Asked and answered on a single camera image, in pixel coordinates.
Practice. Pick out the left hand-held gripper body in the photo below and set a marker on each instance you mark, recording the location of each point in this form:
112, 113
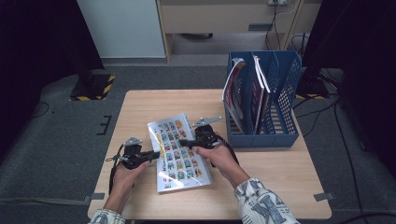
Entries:
132, 155

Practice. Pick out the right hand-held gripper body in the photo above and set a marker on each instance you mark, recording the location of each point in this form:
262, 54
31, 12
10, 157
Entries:
207, 137

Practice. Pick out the white cover magazine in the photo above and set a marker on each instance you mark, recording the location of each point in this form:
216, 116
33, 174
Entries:
177, 168

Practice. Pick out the dark red cover magazine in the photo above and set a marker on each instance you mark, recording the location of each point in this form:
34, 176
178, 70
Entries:
232, 102

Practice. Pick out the blue file rack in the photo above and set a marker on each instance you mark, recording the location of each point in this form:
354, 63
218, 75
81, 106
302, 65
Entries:
261, 141

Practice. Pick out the person's right hand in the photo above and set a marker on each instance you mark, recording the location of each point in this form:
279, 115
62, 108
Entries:
221, 158

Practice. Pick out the person's left hand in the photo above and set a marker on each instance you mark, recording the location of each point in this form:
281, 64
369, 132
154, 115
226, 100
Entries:
124, 182

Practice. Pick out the black floor tape mark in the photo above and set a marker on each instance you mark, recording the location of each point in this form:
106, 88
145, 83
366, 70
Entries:
105, 125

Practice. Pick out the grey tape strip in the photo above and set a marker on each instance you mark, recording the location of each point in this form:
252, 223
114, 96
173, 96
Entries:
323, 196
95, 196

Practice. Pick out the light wood desk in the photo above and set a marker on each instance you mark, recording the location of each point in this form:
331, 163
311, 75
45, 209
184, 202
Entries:
218, 15

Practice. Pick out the white cabinet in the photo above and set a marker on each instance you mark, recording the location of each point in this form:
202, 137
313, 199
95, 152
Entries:
121, 28

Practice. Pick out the black curtain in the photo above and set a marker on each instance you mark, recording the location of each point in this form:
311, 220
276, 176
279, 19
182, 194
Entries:
37, 46
367, 46

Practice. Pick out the white power strip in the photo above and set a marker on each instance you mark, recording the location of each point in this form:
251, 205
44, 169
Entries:
278, 2

